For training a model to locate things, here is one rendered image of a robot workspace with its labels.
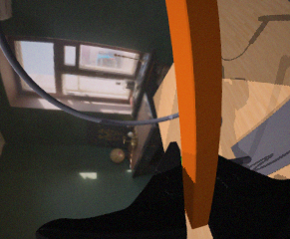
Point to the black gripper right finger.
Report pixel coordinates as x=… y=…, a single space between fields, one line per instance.
x=248 y=205

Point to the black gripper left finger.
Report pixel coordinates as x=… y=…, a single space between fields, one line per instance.
x=157 y=213

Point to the orange handle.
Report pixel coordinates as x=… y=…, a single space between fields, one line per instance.
x=195 y=39

